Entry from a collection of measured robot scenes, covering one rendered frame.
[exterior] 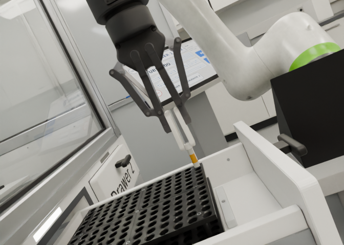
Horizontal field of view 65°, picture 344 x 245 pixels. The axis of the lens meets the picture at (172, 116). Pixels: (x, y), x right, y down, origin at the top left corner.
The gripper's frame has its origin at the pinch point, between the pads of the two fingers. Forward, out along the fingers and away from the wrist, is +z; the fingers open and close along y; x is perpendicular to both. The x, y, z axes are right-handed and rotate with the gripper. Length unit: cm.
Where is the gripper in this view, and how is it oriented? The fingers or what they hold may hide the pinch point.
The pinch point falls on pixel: (179, 128)
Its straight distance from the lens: 46.0
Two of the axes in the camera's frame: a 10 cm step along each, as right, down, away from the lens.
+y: 9.0, -4.2, -0.9
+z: 4.3, 8.9, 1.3
